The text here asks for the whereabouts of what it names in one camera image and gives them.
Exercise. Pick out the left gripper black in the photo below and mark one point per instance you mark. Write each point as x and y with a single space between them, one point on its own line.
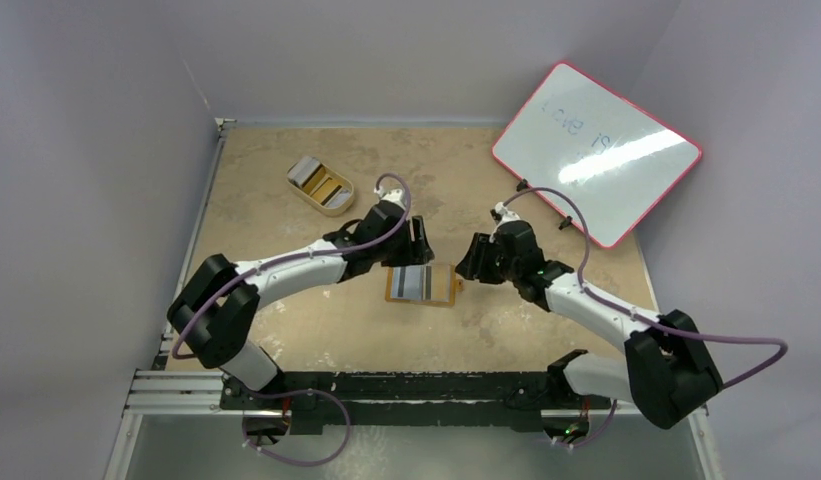
415 252

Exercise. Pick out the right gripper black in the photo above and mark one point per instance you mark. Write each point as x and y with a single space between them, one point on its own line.
481 254

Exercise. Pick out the gold card with black stripe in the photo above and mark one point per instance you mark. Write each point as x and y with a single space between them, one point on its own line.
439 283

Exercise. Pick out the orange leather card holder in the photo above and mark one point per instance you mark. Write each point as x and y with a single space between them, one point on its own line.
458 287

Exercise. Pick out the grey card with stripe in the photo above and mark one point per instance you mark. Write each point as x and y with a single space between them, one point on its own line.
408 283

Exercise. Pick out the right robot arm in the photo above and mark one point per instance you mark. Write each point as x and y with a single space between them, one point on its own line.
666 372

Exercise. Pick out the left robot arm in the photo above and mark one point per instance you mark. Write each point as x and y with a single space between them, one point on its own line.
214 312

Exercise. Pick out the beige oval card tray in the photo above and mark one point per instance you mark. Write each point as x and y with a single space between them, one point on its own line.
327 191

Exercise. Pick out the stack of cards in tray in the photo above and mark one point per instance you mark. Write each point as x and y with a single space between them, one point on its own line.
301 172

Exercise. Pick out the pink framed whiteboard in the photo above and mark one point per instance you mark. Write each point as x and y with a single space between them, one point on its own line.
594 156

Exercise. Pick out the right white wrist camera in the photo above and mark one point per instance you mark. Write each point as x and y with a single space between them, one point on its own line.
501 215

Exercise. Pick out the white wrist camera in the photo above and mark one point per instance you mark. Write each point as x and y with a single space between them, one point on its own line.
399 196
501 215

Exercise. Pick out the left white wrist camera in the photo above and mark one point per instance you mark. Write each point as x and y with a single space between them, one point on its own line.
399 196

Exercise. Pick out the aluminium table frame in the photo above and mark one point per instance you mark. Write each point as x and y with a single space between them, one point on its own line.
174 428

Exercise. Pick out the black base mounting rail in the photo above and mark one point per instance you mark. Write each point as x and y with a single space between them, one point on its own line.
527 401

